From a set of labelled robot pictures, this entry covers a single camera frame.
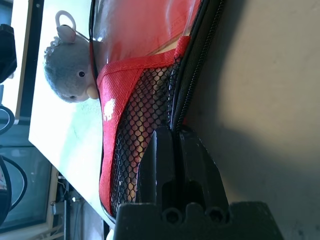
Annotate black red paddle case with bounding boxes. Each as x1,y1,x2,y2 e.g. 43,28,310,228
88,0,226,221

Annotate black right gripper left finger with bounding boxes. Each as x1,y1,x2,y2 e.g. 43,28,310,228
136,126,180,213

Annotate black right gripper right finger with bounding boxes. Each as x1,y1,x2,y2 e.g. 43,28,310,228
176,124,230,213

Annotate black frame side table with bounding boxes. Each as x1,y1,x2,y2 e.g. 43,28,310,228
14,0,45,126

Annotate grey plush toy keychain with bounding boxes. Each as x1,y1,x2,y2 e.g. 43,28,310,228
43,10,100,103

